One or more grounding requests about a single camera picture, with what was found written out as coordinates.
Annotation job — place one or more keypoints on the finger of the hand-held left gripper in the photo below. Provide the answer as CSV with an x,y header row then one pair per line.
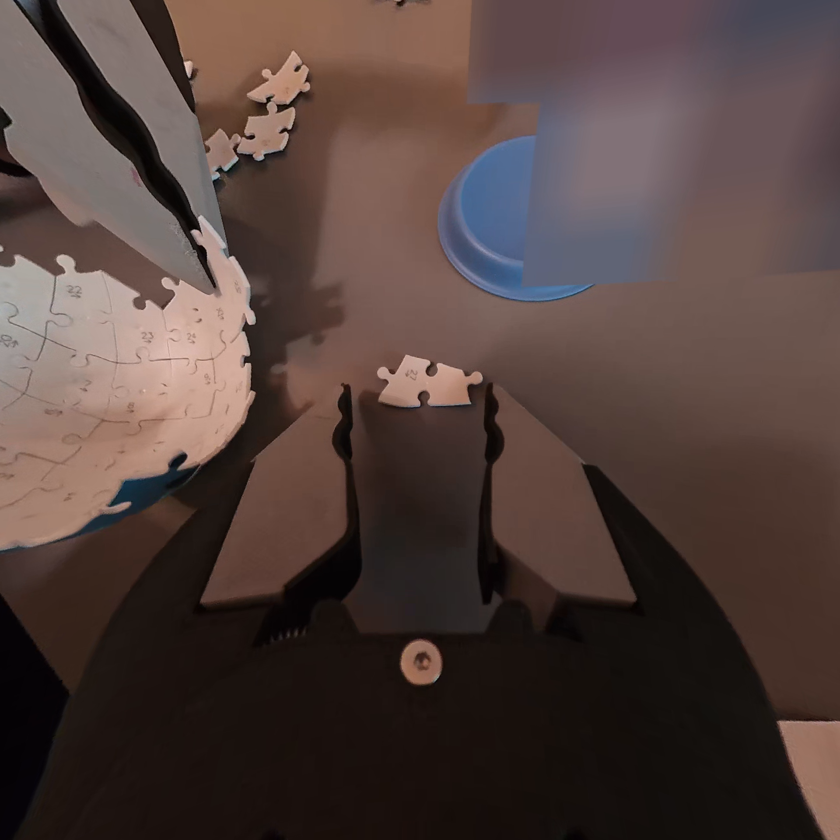
x,y
65,131
144,85

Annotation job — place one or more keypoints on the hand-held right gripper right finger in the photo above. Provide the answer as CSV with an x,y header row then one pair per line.
x,y
558,538

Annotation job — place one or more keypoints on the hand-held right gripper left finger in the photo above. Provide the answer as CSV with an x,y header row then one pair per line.
x,y
262,544

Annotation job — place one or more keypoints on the partly built white puzzle ball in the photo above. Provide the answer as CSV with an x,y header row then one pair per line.
x,y
98,394

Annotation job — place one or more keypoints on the blue round plastic dish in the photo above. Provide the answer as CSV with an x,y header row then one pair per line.
x,y
485,216

